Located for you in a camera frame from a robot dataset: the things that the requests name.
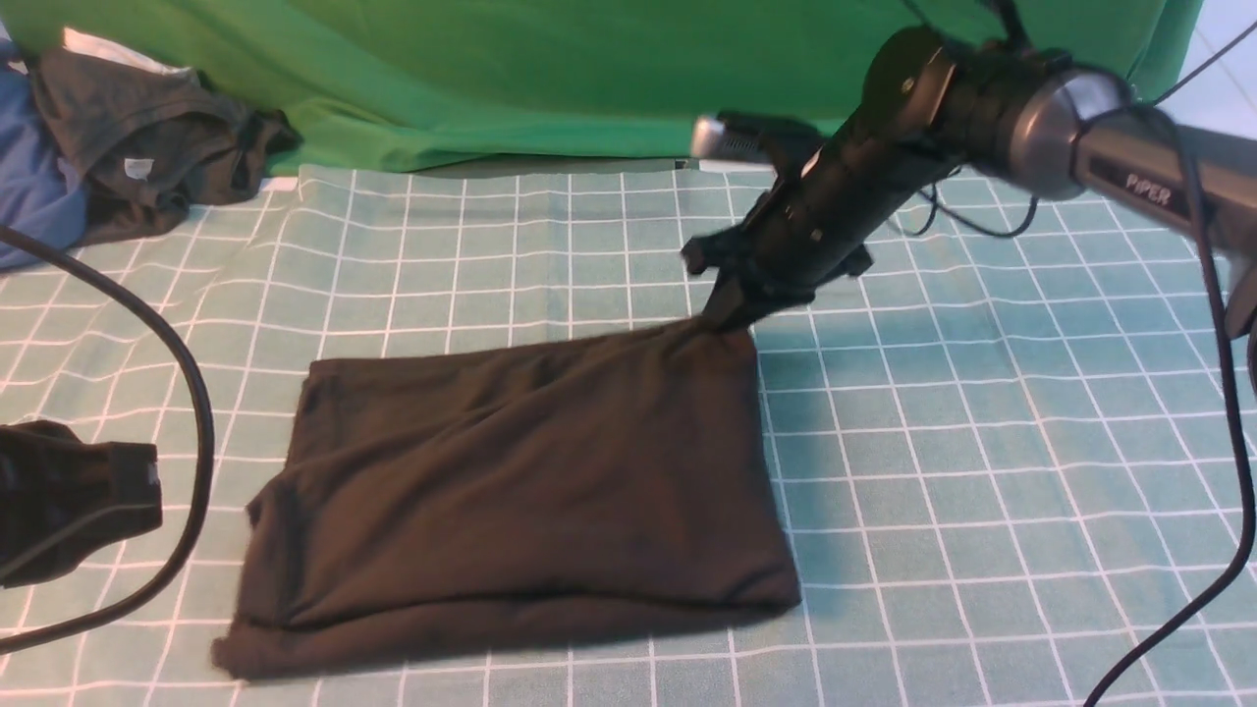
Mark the black right camera cable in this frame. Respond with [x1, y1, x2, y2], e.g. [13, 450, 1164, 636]
[884, 0, 1257, 707]

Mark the green backdrop cloth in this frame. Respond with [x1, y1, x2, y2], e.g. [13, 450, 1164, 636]
[0, 0, 1203, 179]

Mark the dark gray long-sleeve top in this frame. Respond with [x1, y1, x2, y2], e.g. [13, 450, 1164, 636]
[211, 320, 802, 681]

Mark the white cloth behind pile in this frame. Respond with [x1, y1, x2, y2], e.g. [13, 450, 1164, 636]
[62, 26, 200, 83]

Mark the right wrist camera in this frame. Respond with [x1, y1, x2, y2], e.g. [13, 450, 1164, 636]
[688, 111, 826, 170]

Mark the black left camera cable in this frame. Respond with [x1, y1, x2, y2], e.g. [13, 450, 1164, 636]
[0, 226, 217, 657]

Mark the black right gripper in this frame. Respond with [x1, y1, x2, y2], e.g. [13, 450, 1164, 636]
[680, 114, 960, 331]

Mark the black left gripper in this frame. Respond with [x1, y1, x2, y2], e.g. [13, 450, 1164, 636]
[1, 420, 163, 589]

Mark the black camera cable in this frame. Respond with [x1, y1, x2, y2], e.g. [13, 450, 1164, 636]
[0, 226, 217, 657]
[884, 0, 1257, 707]

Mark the gray right robot arm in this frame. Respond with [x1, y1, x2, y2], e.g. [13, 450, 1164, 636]
[683, 1, 1256, 340]

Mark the blue crumpled garment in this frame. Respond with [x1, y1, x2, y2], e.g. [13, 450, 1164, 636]
[1, 36, 88, 250]

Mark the crumpled dark gray shirt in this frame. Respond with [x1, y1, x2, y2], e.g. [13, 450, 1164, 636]
[30, 48, 300, 245]

